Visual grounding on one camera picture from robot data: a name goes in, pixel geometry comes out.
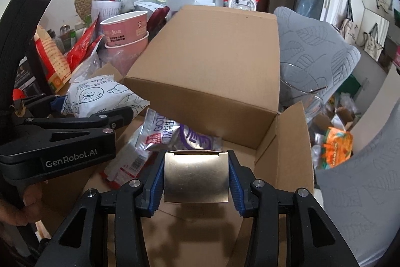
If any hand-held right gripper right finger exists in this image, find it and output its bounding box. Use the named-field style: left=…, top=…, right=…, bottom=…
left=227, top=150, right=360, bottom=267

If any green bag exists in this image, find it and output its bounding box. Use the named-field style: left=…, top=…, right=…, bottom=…
left=340, top=74, right=361, bottom=96

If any white doodle-print snack bag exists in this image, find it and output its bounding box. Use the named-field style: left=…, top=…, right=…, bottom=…
left=60, top=74, right=150, bottom=118

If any orange red paper bag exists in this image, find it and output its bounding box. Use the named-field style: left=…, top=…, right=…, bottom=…
left=33, top=24, right=72, bottom=94

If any white handled container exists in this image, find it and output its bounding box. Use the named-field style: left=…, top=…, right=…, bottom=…
left=228, top=0, right=257, bottom=12

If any black printed pouch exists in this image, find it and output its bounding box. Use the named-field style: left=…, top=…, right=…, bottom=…
left=14, top=57, right=42, bottom=99

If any orange snack bag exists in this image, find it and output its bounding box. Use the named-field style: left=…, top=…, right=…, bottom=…
left=323, top=126, right=354, bottom=169

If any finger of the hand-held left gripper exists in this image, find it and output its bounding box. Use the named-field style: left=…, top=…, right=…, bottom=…
left=23, top=106, right=134, bottom=134
left=12, top=93, right=68, bottom=118

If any large cardboard box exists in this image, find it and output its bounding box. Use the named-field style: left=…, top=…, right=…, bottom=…
left=40, top=4, right=315, bottom=267

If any long red snack packet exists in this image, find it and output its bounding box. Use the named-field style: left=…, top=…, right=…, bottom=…
left=100, top=129, right=154, bottom=184

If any purple silver snack packet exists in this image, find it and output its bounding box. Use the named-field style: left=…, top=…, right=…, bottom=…
left=135, top=108, right=223, bottom=153

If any grey leaf-pattern chair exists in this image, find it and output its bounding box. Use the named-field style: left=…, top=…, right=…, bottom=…
left=273, top=6, right=362, bottom=113
left=315, top=126, right=400, bottom=267

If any person's left hand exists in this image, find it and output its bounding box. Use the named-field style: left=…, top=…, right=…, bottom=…
left=0, top=182, right=43, bottom=225

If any red snack bag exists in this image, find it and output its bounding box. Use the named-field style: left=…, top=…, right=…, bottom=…
left=67, top=18, right=106, bottom=72

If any white green flat box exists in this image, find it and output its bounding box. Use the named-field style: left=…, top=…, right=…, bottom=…
left=134, top=0, right=201, bottom=10

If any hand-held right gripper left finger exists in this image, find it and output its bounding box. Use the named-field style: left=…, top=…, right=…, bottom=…
left=34, top=151, right=166, bottom=267

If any canvas tote bag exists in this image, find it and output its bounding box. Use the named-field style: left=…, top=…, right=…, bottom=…
left=339, top=0, right=361, bottom=44

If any pink paper cup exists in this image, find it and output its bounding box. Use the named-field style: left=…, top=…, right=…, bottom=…
left=104, top=32, right=150, bottom=68
left=99, top=11, right=150, bottom=47

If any small brown gold-faced box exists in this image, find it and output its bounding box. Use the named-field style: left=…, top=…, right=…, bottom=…
left=163, top=151, right=230, bottom=204

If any white paper bag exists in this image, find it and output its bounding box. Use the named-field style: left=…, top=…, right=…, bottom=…
left=92, top=0, right=136, bottom=27

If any glass mug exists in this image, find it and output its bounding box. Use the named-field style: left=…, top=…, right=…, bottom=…
left=279, top=62, right=329, bottom=118

